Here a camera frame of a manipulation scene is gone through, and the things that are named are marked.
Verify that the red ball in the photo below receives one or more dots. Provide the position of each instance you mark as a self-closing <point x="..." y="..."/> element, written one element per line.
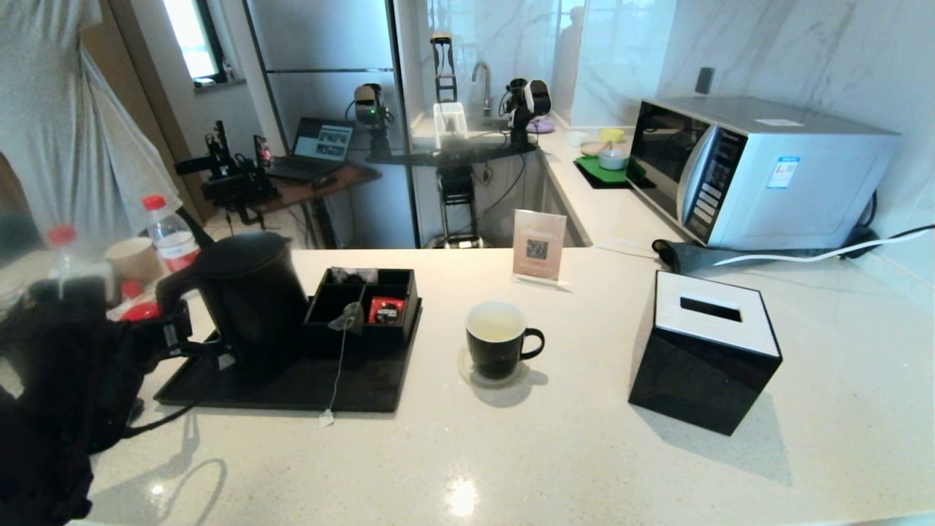
<point x="142" y="313"/>

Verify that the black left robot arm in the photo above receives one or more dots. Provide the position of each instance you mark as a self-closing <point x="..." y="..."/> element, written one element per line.
<point x="51" y="409"/>

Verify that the QR code sign stand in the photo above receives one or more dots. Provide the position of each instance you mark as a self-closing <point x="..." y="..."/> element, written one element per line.
<point x="538" y="245"/>

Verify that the yellow bowl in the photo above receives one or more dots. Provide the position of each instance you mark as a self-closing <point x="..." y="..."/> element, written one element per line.
<point x="612" y="135"/>

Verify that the black serving tray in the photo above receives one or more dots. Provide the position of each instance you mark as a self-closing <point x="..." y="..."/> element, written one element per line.
<point x="307" y="387"/>

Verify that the black pedestal table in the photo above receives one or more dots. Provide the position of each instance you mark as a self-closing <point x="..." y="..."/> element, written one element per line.
<point x="456" y="186"/>

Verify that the silver refrigerator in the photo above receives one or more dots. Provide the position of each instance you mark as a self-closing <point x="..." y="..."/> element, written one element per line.
<point x="329" y="36"/>

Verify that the black compartment organizer box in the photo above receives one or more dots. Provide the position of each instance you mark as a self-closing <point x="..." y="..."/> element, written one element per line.
<point x="387" y="340"/>

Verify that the brown wooden desk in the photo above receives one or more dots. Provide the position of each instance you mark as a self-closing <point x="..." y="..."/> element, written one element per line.
<point x="343" y="179"/>

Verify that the black mug white inside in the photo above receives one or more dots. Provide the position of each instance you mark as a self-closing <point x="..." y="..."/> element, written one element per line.
<point x="493" y="358"/>

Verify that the black tissue box white lid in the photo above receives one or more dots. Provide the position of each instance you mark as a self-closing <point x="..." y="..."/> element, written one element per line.
<point x="694" y="380"/>

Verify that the grey white bowl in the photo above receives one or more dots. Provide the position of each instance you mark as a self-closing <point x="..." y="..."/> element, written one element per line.
<point x="612" y="158"/>

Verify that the chrome sink faucet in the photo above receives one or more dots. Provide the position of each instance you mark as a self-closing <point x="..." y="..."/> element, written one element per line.
<point x="483" y="80"/>

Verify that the brown paper cup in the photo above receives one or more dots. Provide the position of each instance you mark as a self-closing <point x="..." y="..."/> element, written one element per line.
<point x="135" y="259"/>

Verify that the green placemat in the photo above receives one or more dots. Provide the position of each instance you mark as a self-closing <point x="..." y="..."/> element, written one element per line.
<point x="595" y="172"/>

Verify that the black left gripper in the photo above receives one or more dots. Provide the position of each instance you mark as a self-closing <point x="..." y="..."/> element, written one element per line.
<point x="135" y="365"/>

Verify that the purple plate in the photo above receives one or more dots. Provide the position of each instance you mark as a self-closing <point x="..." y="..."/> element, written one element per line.
<point x="544" y="126"/>

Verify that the open laptop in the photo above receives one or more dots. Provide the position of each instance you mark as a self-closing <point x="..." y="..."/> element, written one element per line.
<point x="321" y="142"/>

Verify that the black teleoperation device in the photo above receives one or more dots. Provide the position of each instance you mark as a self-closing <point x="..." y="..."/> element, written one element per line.
<point x="234" y="183"/>

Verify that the person in grey t-shirt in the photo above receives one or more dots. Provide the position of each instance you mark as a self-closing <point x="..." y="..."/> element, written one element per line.
<point x="58" y="109"/>

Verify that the white sachet packets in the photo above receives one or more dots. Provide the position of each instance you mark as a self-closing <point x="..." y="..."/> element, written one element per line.
<point x="350" y="275"/>

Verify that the black background robot arm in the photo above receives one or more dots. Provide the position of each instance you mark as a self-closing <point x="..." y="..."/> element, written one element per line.
<point x="527" y="104"/>

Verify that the camera device green light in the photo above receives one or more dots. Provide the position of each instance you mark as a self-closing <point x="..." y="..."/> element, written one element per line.
<point x="367" y="100"/>

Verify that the brown wooden door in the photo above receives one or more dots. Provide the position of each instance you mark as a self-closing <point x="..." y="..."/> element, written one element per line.
<point x="135" y="73"/>

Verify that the red sachet packet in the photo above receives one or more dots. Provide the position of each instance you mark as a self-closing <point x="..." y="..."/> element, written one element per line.
<point x="383" y="310"/>

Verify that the window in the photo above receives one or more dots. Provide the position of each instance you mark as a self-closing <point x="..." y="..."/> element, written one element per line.
<point x="191" y="36"/>

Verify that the dark wall socket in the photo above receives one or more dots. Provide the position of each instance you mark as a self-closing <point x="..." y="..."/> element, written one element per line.
<point x="704" y="81"/>

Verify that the silver microwave oven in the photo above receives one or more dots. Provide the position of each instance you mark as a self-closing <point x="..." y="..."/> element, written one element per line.
<point x="789" y="197"/>

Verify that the black electric kettle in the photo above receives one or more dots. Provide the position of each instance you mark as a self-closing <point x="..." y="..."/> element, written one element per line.
<point x="256" y="307"/>

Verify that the blurred red-capped water bottle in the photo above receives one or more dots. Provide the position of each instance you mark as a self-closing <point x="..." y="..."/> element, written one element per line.
<point x="62" y="235"/>

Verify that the beige round coaster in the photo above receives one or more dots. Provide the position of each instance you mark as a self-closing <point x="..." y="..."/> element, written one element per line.
<point x="464" y="370"/>

